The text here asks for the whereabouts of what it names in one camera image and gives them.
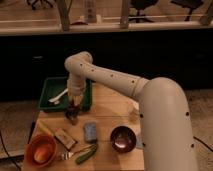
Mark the green cucumber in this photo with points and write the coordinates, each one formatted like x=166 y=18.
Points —
x=87 y=155

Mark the yellow banana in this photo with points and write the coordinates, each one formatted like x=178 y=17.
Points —
x=45 y=129

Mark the peach fruit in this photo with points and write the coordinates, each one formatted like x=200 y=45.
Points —
x=42 y=155

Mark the green plastic tray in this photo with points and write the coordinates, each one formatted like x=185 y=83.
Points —
x=55 y=85

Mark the dark purple grapes bunch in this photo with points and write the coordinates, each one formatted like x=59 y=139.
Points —
x=72 y=115

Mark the brown wooden block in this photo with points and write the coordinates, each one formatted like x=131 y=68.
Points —
x=67 y=140

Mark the metal fork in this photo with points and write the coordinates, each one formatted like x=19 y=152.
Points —
x=68 y=155

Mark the blue sponge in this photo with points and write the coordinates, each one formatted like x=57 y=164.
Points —
x=90 y=132

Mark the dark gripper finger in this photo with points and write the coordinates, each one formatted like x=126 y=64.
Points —
x=72 y=105
x=78 y=105

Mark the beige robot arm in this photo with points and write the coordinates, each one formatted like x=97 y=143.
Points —
x=166 y=130

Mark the orange plastic bowl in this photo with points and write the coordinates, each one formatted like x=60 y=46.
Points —
x=41 y=140

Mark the white plastic spoon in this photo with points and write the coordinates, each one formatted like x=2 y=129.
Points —
x=55 y=99

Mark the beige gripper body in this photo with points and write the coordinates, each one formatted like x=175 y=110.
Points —
x=76 y=87

